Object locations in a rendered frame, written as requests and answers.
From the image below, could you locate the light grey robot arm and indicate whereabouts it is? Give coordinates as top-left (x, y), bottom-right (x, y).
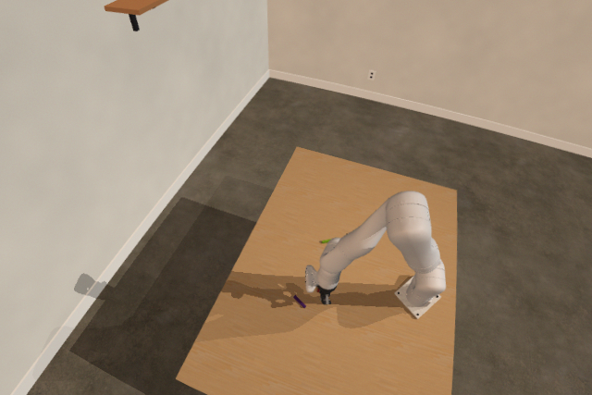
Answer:
top-left (305, 191), bottom-right (446, 307)

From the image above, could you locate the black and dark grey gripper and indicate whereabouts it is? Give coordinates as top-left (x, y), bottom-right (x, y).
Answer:
top-left (317, 285), bottom-right (338, 305)

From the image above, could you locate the dark purple rod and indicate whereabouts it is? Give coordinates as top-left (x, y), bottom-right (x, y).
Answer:
top-left (293, 296), bottom-right (306, 308)

